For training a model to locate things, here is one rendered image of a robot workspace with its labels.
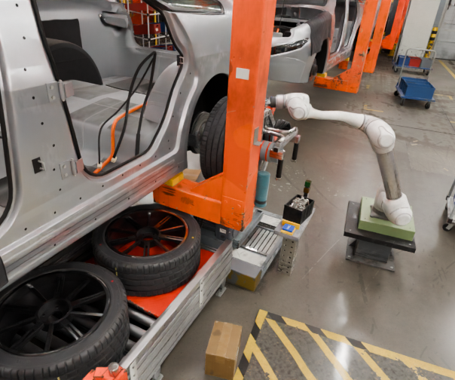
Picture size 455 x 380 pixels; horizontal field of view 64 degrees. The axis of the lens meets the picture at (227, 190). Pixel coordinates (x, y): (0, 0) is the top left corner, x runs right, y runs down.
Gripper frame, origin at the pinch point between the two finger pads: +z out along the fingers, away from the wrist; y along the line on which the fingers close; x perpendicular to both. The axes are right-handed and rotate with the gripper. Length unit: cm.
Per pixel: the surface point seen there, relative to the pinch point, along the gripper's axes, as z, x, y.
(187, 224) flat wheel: 38, -51, -60
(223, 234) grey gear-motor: 18, -78, -46
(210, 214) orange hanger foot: 23, -46, -56
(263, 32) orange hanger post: -10, 58, -37
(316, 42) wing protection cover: -93, -71, 268
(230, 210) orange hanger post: 10, -39, -60
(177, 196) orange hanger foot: 45, -41, -44
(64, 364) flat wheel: 73, -23, -158
